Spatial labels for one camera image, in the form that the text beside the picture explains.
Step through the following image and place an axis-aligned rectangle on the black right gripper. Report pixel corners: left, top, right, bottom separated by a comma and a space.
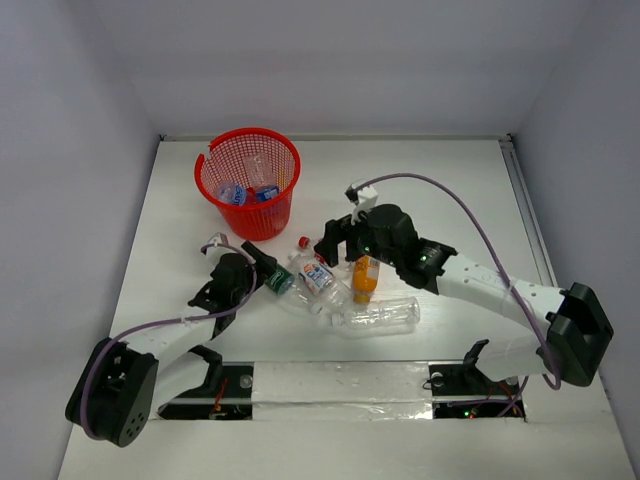
313, 201, 400, 268

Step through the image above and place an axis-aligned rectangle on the orange juice bottle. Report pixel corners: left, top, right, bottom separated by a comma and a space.
352, 256, 380, 305

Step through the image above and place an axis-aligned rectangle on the white orange label bottle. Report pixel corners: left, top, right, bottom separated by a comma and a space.
288, 251, 351, 314

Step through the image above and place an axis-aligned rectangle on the green label clear bottle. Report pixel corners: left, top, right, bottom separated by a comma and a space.
264, 268, 311, 311

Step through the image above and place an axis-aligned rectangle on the blue label water bottle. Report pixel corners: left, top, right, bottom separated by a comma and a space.
245, 185, 280, 205

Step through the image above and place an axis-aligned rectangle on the colourful label blue cap bottle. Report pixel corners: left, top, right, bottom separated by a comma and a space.
215, 180, 247, 206

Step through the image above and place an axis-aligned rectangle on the large clear plastic bottle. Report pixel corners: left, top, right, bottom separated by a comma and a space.
317, 297, 421, 339

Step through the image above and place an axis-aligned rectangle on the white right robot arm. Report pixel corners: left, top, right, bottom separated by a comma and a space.
313, 204, 614, 392

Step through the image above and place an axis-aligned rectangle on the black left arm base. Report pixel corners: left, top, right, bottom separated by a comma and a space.
155, 346, 254, 421

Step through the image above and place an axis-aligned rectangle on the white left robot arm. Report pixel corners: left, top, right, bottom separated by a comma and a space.
65, 239, 278, 447

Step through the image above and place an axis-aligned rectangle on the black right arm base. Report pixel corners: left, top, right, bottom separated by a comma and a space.
422, 340, 526, 420

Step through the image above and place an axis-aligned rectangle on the red mesh plastic bin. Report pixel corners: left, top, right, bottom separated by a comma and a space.
194, 127, 301, 241

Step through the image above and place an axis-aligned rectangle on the red label cola bottle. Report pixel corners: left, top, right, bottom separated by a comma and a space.
298, 236, 325, 263

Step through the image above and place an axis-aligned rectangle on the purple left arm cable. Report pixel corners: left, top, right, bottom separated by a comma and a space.
79, 242, 259, 441

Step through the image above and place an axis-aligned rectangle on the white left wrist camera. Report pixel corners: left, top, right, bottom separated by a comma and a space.
200, 232, 228, 262

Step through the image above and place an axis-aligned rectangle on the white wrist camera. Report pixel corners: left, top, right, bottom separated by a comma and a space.
345, 180, 378, 225
200, 232, 228, 262

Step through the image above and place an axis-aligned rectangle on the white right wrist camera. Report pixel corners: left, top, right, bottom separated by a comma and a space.
345, 180, 378, 225

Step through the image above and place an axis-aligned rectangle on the aluminium rail on right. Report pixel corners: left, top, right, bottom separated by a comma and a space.
497, 136, 557, 287

